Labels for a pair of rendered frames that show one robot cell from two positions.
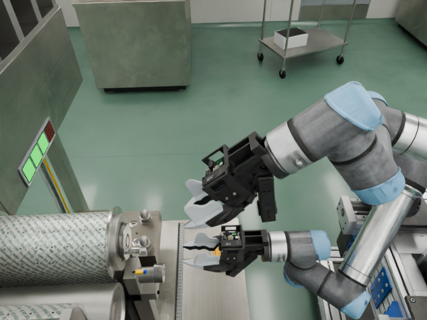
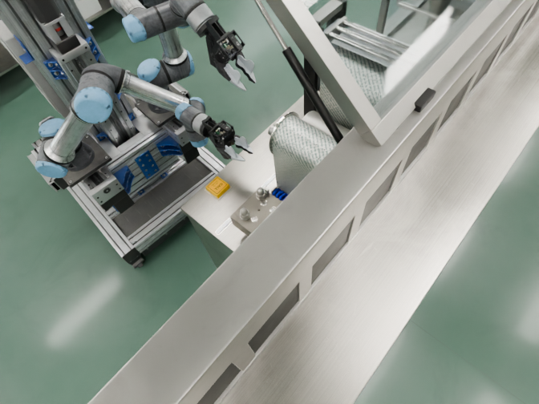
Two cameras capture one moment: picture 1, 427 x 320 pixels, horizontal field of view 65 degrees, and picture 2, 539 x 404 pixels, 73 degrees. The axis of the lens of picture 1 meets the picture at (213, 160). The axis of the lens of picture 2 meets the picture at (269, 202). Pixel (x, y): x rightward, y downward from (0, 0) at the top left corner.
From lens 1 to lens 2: 125 cm
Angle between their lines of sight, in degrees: 71
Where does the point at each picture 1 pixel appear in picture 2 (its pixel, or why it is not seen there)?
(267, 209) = not seen: hidden behind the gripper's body
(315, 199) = (47, 316)
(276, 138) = (206, 10)
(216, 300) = (245, 171)
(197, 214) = (249, 65)
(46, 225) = (317, 139)
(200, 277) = (241, 188)
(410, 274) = (134, 141)
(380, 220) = (151, 86)
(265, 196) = not seen: hidden behind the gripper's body
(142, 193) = not seen: outside the picture
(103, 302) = (310, 115)
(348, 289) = (195, 103)
